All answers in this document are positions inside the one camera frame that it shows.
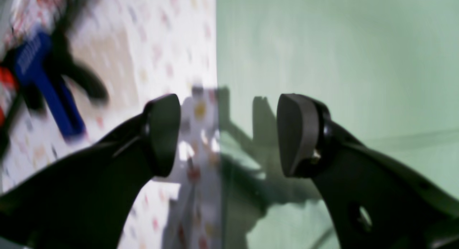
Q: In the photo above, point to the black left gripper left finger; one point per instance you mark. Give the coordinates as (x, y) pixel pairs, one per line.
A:
(82, 201)

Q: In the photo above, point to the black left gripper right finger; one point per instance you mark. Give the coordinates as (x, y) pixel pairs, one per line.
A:
(375, 202)

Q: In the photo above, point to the light green T-shirt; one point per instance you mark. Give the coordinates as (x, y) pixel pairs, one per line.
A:
(387, 71)

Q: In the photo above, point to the blue clamp tool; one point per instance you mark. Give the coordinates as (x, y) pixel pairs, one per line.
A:
(29, 69)

